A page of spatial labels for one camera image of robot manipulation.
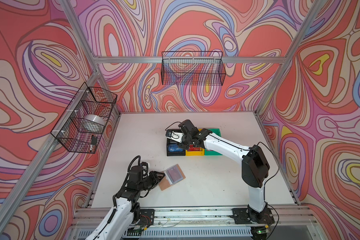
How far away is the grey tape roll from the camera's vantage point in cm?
70

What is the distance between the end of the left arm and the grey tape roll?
10.3 inches

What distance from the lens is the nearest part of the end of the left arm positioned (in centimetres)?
65
